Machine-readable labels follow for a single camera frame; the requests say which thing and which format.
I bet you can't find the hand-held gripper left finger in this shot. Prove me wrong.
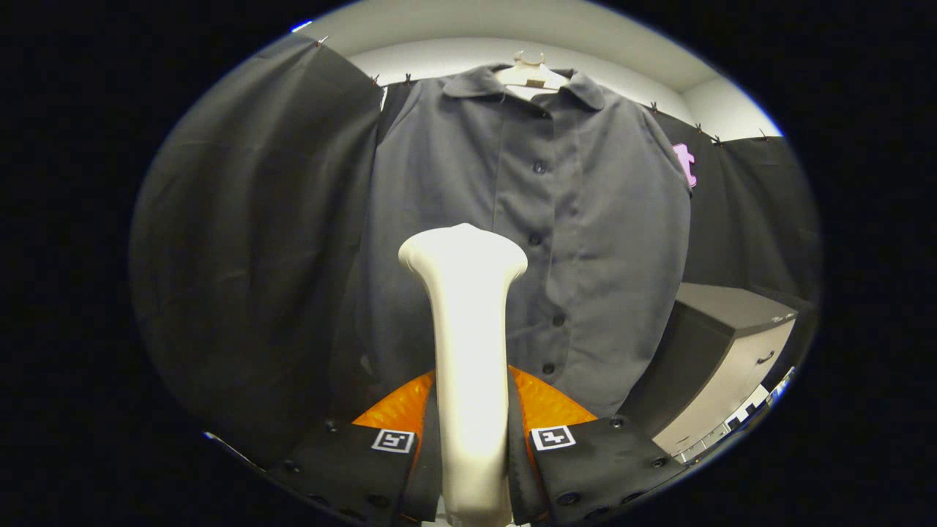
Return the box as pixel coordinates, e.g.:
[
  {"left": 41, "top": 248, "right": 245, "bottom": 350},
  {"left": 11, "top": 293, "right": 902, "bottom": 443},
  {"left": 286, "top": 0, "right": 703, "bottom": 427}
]
[{"left": 267, "top": 370, "right": 444, "bottom": 526}]

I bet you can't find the black backdrop cloth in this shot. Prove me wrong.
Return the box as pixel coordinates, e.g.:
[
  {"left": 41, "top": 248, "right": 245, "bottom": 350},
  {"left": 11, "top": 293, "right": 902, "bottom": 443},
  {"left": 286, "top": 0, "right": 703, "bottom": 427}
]
[{"left": 130, "top": 33, "right": 822, "bottom": 469}]

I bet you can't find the cream clothes hanger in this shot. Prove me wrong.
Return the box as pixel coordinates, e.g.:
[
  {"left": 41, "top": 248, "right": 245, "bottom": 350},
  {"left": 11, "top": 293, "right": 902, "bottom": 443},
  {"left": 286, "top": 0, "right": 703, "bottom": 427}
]
[{"left": 494, "top": 50, "right": 572, "bottom": 100}]

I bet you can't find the grey cabinet with drawers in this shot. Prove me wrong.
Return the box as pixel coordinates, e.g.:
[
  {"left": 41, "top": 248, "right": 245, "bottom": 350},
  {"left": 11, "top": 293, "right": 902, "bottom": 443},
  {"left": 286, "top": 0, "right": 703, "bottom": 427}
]
[{"left": 622, "top": 282, "right": 799, "bottom": 458}]

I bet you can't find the dark grey button shirt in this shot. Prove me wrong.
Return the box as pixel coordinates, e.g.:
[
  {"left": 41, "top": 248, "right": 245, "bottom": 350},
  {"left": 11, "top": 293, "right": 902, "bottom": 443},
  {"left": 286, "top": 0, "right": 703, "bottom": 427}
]
[{"left": 329, "top": 64, "right": 693, "bottom": 422}]

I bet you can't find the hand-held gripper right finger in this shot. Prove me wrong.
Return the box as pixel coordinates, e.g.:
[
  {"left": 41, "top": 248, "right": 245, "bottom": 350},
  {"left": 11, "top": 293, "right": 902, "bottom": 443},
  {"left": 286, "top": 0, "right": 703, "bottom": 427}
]
[{"left": 507, "top": 366, "right": 689, "bottom": 526}]

